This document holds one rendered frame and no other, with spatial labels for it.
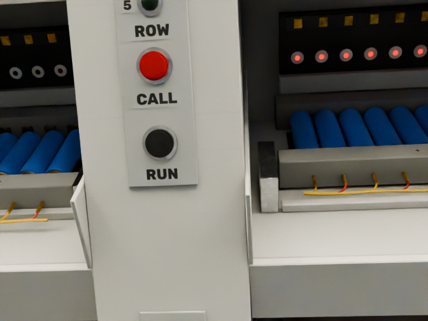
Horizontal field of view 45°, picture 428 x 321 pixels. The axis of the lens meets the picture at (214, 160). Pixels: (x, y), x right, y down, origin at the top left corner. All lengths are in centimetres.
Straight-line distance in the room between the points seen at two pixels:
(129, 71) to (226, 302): 15
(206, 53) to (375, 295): 18
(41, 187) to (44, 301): 8
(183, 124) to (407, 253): 15
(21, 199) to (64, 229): 4
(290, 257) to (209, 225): 5
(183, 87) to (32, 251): 15
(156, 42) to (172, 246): 12
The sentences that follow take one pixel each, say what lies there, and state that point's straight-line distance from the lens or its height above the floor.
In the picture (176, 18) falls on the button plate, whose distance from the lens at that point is 29.
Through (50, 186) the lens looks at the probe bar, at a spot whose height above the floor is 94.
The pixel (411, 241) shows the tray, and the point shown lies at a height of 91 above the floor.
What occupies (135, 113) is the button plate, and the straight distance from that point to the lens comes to 29.
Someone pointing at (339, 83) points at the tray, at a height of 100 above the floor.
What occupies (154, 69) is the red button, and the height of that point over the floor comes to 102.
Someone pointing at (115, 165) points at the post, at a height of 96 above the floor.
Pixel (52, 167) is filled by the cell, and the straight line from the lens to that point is 40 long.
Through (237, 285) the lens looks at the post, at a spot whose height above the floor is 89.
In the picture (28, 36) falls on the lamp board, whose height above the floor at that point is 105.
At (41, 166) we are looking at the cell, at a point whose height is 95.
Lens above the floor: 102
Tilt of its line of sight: 10 degrees down
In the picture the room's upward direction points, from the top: 3 degrees counter-clockwise
